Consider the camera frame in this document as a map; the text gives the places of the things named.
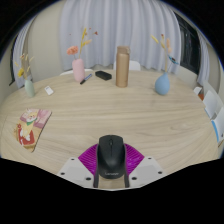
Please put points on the cartoon print mouse pad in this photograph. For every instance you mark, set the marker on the cartoon print mouse pad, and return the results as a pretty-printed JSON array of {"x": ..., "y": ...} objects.
[{"x": 31, "y": 128}]

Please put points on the small black box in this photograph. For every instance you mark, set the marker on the small black box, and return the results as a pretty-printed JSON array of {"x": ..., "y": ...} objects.
[{"x": 103, "y": 75}]

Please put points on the blue vase with dried flowers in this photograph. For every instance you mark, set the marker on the blue vase with dried flowers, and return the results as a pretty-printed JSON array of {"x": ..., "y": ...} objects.
[{"x": 162, "y": 85}]

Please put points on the pink vase with dried flowers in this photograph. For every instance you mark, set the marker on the pink vase with dried flowers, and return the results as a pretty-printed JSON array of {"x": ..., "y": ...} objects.
[{"x": 78, "y": 70}]

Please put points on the narrow white curtain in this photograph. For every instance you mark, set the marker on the narrow white curtain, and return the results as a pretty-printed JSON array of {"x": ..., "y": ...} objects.
[
  {"x": 20, "y": 43},
  {"x": 203, "y": 60}
]

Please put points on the wide white sheer curtain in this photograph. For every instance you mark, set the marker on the wide white sheer curtain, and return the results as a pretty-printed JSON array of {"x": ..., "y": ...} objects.
[{"x": 123, "y": 23}]

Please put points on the dark framed window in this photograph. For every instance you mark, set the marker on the dark framed window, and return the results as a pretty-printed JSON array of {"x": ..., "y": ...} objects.
[
  {"x": 190, "y": 46},
  {"x": 11, "y": 71}
]

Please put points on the gold insulated bottle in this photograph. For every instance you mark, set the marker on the gold insulated bottle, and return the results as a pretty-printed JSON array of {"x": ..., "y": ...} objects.
[{"x": 122, "y": 68}]

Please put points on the black computer mouse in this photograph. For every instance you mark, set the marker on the black computer mouse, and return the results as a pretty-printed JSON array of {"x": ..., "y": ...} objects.
[{"x": 110, "y": 156}]

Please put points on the dark marker pen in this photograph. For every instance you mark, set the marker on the dark marker pen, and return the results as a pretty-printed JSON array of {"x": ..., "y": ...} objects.
[{"x": 85, "y": 79}]

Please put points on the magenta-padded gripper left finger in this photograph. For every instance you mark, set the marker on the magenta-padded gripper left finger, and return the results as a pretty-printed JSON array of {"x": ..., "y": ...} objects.
[{"x": 86, "y": 160}]

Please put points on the white remote control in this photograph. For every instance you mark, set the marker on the white remote control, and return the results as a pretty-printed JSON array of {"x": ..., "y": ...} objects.
[{"x": 49, "y": 90}]

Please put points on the green vase with yellow flowers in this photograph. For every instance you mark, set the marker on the green vase with yellow flowers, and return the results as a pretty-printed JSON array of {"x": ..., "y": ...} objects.
[{"x": 29, "y": 88}]

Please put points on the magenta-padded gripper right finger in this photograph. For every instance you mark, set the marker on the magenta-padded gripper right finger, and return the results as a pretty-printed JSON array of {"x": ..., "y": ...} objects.
[{"x": 135, "y": 160}]

